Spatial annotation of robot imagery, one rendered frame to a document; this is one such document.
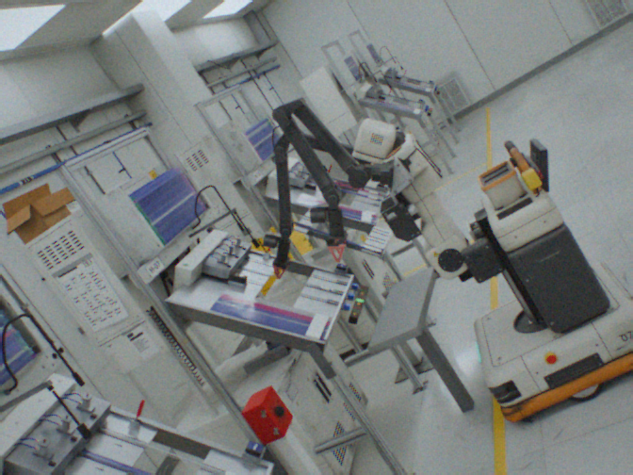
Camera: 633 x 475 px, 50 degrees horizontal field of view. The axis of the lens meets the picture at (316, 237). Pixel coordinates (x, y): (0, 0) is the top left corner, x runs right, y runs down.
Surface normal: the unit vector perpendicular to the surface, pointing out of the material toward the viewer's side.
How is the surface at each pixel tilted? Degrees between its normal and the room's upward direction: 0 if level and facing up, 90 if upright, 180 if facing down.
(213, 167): 90
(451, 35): 90
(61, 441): 46
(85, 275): 87
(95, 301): 92
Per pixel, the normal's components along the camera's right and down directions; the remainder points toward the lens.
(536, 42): -0.22, 0.35
